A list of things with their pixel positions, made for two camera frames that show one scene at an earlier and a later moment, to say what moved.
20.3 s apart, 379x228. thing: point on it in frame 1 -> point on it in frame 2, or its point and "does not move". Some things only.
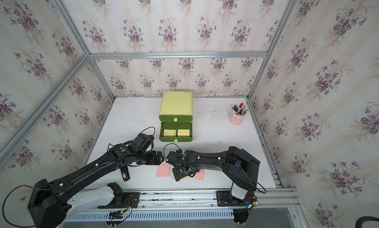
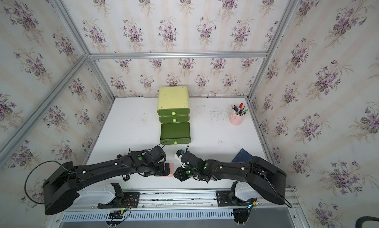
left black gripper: [153, 162] -> [162, 172]
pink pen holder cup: [236, 120] does not move
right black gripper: [176, 175] does not move
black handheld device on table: [125, 172] does not move
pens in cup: [240, 110] does not move
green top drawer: [175, 118] -> [173, 111]
